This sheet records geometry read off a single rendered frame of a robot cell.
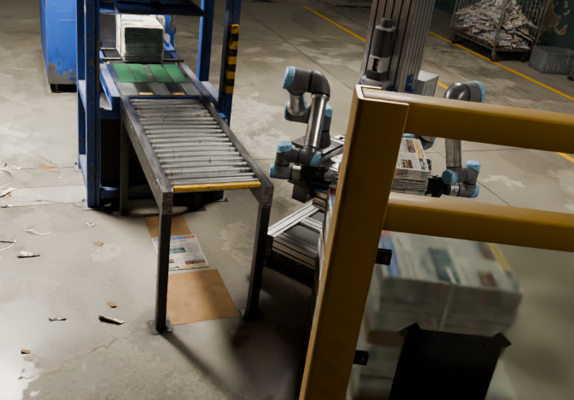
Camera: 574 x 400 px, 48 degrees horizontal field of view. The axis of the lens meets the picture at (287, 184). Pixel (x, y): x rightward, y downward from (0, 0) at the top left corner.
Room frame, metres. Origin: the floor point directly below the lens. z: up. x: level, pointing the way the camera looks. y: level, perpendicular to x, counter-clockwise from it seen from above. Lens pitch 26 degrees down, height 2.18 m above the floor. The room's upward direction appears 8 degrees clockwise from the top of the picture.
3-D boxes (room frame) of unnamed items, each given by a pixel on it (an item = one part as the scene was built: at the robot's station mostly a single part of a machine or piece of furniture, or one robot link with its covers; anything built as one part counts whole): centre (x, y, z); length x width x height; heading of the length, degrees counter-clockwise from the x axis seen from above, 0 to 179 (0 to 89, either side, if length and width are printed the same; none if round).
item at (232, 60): (4.12, 0.47, 1.05); 0.05 x 0.05 x 0.45; 25
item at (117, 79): (4.27, 1.02, 0.75); 0.70 x 0.65 x 0.10; 25
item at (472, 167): (2.98, -0.89, 0.96); 0.11 x 0.08 x 0.11; 128
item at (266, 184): (3.45, 0.36, 0.74); 1.34 x 0.05 x 0.12; 25
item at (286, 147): (2.92, 0.02, 0.95); 0.11 x 0.08 x 0.11; 85
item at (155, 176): (3.24, 0.82, 0.74); 1.34 x 0.05 x 0.12; 25
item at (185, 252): (3.38, 0.60, 0.00); 0.37 x 0.28 x 0.01; 25
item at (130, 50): (4.79, 1.26, 0.93); 0.38 x 0.30 x 0.26; 25
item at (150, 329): (2.66, 0.55, 0.01); 0.14 x 0.13 x 0.01; 115
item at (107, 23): (5.30, 1.49, 0.75); 1.53 x 0.64 x 0.10; 25
